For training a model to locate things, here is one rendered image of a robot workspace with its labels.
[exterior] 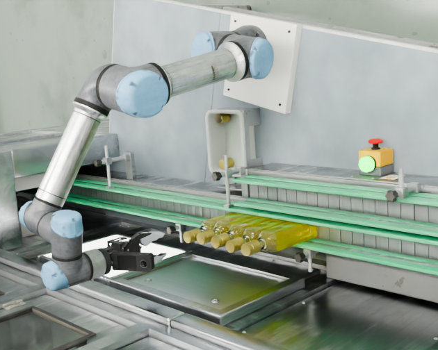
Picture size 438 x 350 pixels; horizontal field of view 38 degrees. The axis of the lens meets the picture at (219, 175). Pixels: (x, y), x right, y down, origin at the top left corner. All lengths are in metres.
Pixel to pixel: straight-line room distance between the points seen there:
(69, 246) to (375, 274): 0.82
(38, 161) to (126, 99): 1.05
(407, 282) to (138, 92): 0.86
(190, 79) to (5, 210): 1.08
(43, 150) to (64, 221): 1.01
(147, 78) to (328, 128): 0.65
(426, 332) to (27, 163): 1.58
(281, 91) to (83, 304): 0.88
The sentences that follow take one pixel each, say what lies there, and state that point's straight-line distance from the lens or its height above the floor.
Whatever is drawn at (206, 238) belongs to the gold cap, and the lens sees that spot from 1.81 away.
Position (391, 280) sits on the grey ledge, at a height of 0.88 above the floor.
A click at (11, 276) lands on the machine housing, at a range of 2.24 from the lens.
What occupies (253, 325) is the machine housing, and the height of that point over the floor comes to 1.24.
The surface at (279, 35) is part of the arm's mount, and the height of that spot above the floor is 0.78.
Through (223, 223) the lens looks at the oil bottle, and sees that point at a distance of 1.86.
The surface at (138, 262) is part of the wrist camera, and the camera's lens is 1.67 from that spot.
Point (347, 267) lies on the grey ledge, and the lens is 1.86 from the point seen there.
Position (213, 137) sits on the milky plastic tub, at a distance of 2.19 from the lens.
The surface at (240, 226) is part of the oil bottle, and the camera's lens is 1.82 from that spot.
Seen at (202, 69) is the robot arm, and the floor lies 1.16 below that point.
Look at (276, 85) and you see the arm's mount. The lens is 2.03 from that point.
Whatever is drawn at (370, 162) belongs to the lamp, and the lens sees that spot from 1.78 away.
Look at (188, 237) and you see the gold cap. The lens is 1.85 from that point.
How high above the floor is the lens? 2.33
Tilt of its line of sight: 43 degrees down
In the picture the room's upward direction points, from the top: 104 degrees counter-clockwise
